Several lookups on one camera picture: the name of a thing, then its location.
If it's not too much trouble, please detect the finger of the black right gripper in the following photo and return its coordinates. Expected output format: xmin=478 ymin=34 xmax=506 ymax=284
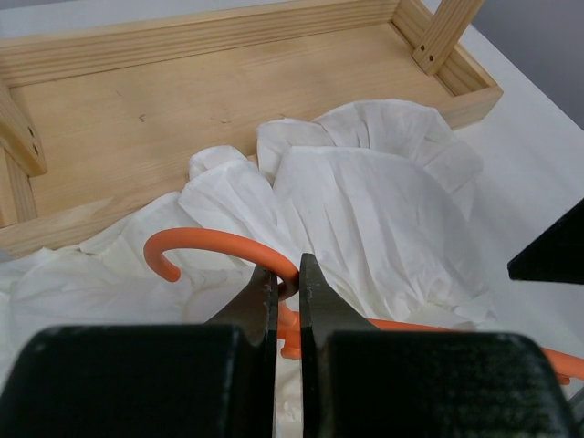
xmin=507 ymin=201 xmax=584 ymax=285

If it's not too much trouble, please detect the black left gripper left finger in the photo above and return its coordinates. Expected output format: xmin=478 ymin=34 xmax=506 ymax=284
xmin=1 ymin=267 xmax=278 ymax=437

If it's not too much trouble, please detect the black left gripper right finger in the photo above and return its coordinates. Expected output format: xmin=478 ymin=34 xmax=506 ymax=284
xmin=299 ymin=254 xmax=578 ymax=437

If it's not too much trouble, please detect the white ruffled skirt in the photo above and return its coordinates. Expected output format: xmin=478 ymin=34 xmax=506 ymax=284
xmin=0 ymin=99 xmax=498 ymax=438

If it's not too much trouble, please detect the wooden clothes rack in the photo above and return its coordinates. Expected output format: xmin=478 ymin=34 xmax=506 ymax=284
xmin=1 ymin=1 xmax=502 ymax=257

